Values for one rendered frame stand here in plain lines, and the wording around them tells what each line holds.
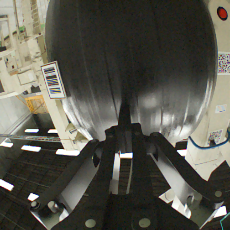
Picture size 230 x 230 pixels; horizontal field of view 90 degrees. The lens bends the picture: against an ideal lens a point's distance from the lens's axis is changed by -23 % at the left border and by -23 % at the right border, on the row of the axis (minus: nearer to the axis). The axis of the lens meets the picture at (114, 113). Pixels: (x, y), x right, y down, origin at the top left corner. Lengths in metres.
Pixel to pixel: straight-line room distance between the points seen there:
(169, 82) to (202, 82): 0.05
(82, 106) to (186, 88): 0.15
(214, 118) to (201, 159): 0.20
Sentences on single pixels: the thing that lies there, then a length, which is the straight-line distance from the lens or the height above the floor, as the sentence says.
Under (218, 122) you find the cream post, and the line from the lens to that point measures 0.59.
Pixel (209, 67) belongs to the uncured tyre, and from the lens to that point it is 0.23.
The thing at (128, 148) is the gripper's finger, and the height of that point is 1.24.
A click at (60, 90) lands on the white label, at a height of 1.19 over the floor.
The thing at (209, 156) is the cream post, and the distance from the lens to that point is 0.70.
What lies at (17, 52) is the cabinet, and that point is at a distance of 5.01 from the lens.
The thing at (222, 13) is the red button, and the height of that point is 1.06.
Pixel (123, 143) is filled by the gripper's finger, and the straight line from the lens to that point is 0.16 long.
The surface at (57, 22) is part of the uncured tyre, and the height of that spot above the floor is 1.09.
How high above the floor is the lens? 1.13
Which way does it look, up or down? 29 degrees up
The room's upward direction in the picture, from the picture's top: 169 degrees clockwise
